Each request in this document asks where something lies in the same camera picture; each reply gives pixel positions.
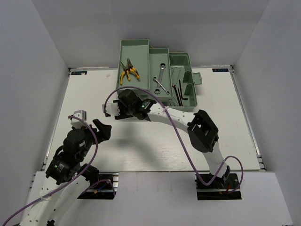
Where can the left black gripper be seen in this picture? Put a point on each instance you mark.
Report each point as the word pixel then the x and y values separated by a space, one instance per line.
pixel 104 133

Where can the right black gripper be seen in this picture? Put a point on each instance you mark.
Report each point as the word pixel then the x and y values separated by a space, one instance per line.
pixel 121 114

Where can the large silver ratchet wrench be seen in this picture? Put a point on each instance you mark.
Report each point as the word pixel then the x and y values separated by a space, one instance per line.
pixel 162 67

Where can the yellow handled pliers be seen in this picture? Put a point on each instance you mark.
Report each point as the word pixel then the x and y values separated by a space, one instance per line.
pixel 127 70

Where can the small silver wrench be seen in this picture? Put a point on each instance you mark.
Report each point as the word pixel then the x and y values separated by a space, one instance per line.
pixel 159 86

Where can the green toolbox with clear lid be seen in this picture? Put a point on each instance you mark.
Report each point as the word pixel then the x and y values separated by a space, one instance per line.
pixel 146 59

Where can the long dark red hex key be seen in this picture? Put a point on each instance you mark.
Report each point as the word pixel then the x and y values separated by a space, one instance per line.
pixel 177 96

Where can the short dark red hex key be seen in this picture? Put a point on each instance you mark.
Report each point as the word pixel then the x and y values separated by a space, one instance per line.
pixel 180 87

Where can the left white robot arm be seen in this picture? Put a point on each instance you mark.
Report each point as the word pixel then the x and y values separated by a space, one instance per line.
pixel 66 179

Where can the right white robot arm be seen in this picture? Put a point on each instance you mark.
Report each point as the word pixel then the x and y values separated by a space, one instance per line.
pixel 202 131

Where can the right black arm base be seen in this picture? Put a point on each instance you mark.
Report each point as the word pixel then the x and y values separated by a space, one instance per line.
pixel 217 193

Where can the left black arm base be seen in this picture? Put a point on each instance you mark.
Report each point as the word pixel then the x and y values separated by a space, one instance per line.
pixel 103 186

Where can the left blue table sticker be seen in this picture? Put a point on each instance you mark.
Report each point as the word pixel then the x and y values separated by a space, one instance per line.
pixel 79 73

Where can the blue table sticker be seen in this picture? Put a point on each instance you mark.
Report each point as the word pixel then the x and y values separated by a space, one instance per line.
pixel 79 73
pixel 220 70

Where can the right blue table sticker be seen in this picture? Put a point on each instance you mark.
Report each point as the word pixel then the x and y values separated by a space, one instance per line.
pixel 220 70

